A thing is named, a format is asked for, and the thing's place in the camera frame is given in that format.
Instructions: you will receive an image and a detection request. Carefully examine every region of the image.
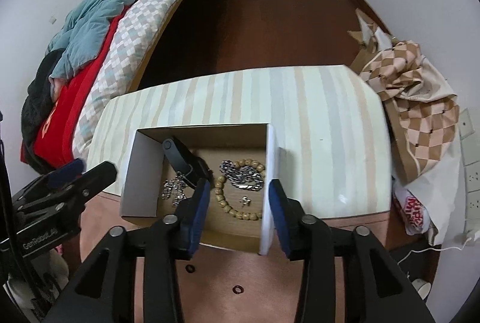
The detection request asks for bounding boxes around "wooden bead bracelet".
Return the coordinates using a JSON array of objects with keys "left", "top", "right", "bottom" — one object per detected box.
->
[{"left": 214, "top": 157, "right": 267, "bottom": 222}]

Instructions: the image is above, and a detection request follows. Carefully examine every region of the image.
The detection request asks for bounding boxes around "black smart band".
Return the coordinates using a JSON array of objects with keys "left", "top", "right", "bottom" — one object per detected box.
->
[{"left": 162, "top": 136, "right": 212, "bottom": 188}]

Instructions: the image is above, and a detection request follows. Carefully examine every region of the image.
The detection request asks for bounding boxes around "white power strip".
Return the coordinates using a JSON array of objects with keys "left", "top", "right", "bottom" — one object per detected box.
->
[{"left": 459, "top": 109, "right": 480, "bottom": 244}]

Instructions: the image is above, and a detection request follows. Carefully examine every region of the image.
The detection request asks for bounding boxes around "thin silver necklace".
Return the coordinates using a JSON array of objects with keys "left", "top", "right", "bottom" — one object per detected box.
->
[{"left": 160, "top": 172, "right": 189, "bottom": 208}]

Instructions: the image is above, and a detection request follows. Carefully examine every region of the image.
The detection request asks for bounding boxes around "brown checkered cloth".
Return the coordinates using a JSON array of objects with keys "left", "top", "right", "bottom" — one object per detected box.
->
[{"left": 349, "top": 9, "right": 460, "bottom": 183}]

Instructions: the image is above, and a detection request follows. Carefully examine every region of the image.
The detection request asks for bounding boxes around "chunky silver chain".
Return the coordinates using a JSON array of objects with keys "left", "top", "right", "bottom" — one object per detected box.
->
[{"left": 219, "top": 158, "right": 266, "bottom": 192}]

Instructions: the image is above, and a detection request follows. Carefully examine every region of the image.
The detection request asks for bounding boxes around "white cable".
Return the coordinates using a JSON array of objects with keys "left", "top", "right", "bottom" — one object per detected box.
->
[{"left": 397, "top": 228, "right": 478, "bottom": 267}]

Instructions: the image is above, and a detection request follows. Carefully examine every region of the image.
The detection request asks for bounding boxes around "white plastic bag red print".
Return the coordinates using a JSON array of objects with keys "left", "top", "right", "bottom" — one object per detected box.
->
[{"left": 392, "top": 139, "right": 461, "bottom": 246}]

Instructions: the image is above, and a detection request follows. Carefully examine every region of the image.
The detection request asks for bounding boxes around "black fuzzy garment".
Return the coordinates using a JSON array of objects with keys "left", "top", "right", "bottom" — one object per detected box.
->
[{"left": 20, "top": 49, "right": 65, "bottom": 174}]

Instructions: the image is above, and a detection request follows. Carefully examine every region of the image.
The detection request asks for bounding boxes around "small silver earring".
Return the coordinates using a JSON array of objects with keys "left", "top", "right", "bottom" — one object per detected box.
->
[{"left": 241, "top": 196, "right": 251, "bottom": 206}]

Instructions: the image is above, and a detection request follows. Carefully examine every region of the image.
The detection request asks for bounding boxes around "white cardboard box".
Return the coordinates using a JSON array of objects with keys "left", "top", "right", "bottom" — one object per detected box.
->
[{"left": 120, "top": 123, "right": 278, "bottom": 255}]

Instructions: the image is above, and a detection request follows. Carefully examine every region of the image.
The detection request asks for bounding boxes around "bed with checkered mattress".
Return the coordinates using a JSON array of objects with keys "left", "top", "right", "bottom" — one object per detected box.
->
[{"left": 68, "top": 0, "right": 182, "bottom": 159}]

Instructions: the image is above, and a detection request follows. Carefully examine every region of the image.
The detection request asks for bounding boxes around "red blanket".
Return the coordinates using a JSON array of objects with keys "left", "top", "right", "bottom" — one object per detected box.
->
[{"left": 33, "top": 0, "right": 137, "bottom": 169}]

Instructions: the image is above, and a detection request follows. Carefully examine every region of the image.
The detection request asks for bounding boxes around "blue blanket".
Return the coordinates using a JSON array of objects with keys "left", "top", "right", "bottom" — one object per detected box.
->
[{"left": 46, "top": 0, "right": 136, "bottom": 82}]

